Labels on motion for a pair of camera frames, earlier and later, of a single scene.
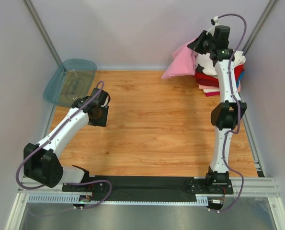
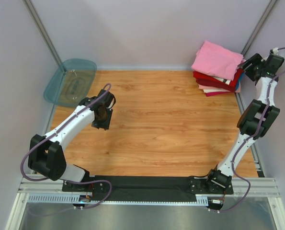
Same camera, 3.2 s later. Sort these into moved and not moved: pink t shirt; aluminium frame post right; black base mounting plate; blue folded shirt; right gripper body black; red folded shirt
Moved: right gripper body black; pink t shirt
Not moved: aluminium frame post right; red folded shirt; blue folded shirt; black base mounting plate
